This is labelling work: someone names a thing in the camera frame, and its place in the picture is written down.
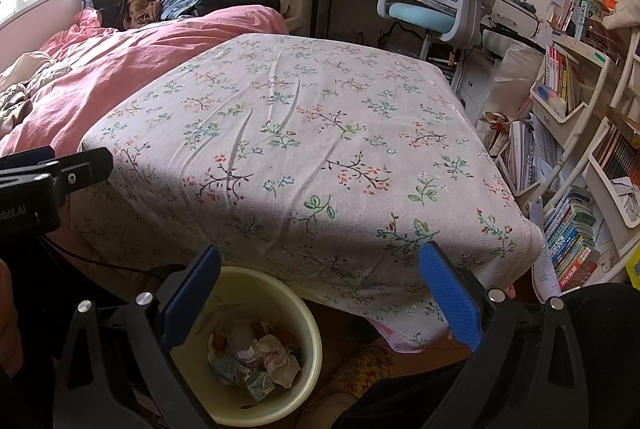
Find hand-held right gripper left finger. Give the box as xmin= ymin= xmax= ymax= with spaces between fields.
xmin=52 ymin=245 xmax=223 ymax=429

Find yellow floral slipper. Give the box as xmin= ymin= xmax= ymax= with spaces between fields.
xmin=310 ymin=345 xmax=396 ymax=415

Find pink duvet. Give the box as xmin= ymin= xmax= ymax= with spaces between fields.
xmin=0 ymin=5 xmax=291 ymax=155

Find yellow trash bin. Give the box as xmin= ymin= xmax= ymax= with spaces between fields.
xmin=170 ymin=265 xmax=323 ymax=429

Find beige canvas bag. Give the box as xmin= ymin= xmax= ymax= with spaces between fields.
xmin=475 ymin=44 xmax=546 ymax=160

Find black cable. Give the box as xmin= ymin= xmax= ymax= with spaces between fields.
xmin=45 ymin=234 xmax=186 ymax=282

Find blue jeans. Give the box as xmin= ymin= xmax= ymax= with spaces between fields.
xmin=160 ymin=0 xmax=211 ymax=20

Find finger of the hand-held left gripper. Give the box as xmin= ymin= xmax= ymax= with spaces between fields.
xmin=0 ymin=146 xmax=56 ymax=176
xmin=50 ymin=148 xmax=114 ymax=199

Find stack of books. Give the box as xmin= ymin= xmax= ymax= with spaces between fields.
xmin=542 ymin=189 xmax=601 ymax=292

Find black garment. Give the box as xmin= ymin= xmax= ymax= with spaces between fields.
xmin=192 ymin=0 xmax=281 ymax=17

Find brown garment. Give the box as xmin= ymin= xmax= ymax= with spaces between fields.
xmin=124 ymin=0 xmax=162 ymax=30

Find person's leg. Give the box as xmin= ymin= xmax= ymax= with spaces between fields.
xmin=332 ymin=284 xmax=640 ymax=429

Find person's left hand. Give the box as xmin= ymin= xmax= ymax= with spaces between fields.
xmin=0 ymin=259 xmax=24 ymax=377

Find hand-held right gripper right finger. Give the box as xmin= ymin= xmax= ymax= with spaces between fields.
xmin=417 ymin=240 xmax=591 ymax=429

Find white bookshelf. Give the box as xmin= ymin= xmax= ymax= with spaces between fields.
xmin=510 ymin=9 xmax=640 ymax=300

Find white crumpled quilt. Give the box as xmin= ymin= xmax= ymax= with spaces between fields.
xmin=0 ymin=50 xmax=73 ymax=140

